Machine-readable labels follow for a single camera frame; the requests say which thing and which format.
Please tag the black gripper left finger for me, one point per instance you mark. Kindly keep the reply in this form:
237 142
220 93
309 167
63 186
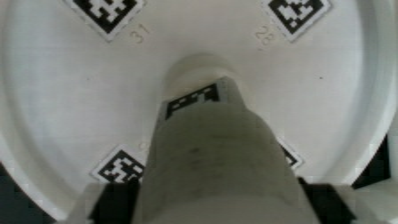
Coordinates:
115 207

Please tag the white cylindrical table leg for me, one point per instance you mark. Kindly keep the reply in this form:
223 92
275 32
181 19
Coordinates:
218 178

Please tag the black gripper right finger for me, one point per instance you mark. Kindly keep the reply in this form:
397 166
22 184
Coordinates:
330 211

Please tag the white round table top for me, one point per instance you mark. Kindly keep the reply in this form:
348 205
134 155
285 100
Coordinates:
102 57

